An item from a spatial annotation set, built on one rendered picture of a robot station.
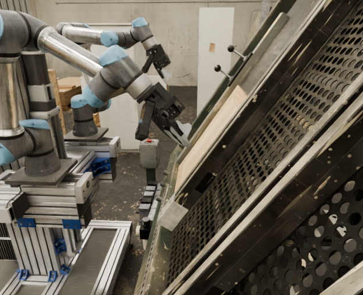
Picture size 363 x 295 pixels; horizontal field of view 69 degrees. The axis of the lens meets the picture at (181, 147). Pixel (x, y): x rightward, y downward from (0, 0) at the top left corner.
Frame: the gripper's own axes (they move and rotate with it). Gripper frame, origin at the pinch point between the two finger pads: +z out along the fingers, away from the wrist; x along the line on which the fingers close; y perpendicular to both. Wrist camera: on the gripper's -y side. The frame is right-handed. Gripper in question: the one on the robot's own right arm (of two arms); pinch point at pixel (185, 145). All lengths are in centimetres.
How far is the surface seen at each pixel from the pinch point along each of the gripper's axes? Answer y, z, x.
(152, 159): 20, 16, 96
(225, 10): 350, -25, 260
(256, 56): 73, 5, 23
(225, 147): 10.4, 11.4, -0.3
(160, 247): -25.8, 22.9, 18.7
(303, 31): 38.5, -2.6, -26.2
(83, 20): 415, -316, 790
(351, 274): -23, 4, -57
